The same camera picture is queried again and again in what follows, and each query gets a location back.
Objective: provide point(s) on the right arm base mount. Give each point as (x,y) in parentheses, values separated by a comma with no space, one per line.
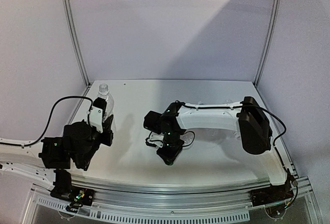
(276,199)

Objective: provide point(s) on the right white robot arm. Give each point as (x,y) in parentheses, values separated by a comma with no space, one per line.
(246,119)

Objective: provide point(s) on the clear bottle white cap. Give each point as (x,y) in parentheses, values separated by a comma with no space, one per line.
(237,135)

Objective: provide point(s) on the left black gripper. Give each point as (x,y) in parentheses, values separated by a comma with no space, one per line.
(106,124)

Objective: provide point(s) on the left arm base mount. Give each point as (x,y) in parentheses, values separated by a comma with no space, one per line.
(75,196)

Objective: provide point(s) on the left aluminium frame post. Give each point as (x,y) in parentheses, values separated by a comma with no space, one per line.
(75,42)

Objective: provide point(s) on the right aluminium frame post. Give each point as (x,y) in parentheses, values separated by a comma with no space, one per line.
(267,43)

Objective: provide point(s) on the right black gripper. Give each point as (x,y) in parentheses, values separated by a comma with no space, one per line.
(169,157)

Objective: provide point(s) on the aluminium front rail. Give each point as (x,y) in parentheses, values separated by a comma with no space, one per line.
(115,203)

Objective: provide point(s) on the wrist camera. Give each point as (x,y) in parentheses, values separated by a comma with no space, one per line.
(154,140)
(96,114)

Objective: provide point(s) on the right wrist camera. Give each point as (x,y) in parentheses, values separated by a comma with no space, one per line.
(154,140)

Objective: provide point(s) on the red label water bottle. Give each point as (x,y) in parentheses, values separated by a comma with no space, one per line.
(188,138)

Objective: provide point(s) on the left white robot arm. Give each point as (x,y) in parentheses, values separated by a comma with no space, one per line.
(79,143)

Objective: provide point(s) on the aluminium frame post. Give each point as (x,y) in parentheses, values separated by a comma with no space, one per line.
(267,43)
(75,42)

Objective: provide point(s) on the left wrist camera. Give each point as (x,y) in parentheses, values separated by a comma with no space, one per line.
(96,114)

